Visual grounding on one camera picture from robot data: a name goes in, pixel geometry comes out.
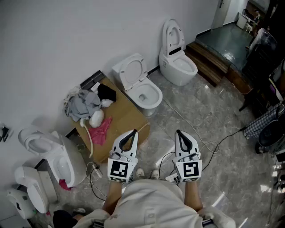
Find white flexible hose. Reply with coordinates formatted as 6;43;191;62
79;118;95;159

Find white narrow toilet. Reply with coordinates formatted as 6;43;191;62
14;166;58;214

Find person's left forearm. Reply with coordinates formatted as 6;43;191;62
102;180;123;215

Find large cardboard box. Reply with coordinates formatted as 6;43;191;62
71;77;151;164

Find white round toilet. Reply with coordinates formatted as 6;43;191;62
18;126;87;188

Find white egg-shaped smart toilet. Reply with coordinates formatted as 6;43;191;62
159;49;198;87

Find brown wooden steps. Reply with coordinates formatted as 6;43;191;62
184;41;232;88

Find person's right forearm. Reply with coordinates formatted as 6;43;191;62
183;181;204;212

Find grey clothes pile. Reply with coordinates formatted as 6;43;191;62
64;89;102;122

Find plaid cloth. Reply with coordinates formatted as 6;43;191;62
243;103;285;140

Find white toilet with tank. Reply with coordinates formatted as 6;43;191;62
112;62;163;117

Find black cloth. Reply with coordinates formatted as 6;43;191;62
97;84;118;103

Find white toilet seat ring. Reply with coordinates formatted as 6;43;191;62
119;54;147;91

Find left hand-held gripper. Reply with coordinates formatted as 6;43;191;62
107;129;138;183

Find large pink cloth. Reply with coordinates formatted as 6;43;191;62
88;116;113;147

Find person's cream shirt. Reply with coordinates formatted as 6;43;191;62
73;179;237;228

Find white door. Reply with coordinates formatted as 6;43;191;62
211;0;230;30

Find crumpled cream cloth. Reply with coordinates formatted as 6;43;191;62
64;86;81;105

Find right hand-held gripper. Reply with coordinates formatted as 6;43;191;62
173;130;203;183

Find long black cable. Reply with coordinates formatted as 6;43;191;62
159;126;247;177

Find black tray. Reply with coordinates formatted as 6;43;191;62
80;70;106;90

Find small pink rag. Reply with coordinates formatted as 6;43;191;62
58;178;72;191

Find long white cable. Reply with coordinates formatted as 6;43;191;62
162;98;220;155

